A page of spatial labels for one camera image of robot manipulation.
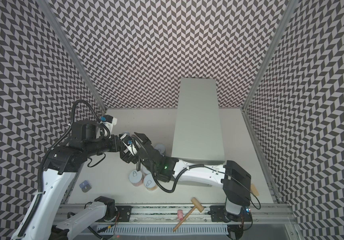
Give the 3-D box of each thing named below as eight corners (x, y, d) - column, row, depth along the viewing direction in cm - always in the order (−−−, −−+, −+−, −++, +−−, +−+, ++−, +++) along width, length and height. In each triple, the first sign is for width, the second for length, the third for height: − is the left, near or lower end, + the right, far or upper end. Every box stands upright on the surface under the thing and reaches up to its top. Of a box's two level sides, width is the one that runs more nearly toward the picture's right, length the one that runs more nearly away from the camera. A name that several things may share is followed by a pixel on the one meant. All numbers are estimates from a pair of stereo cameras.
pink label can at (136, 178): (130, 186, 83) (127, 182, 79) (132, 173, 88) (130, 169, 83) (143, 186, 83) (140, 182, 79) (144, 173, 88) (143, 169, 83)
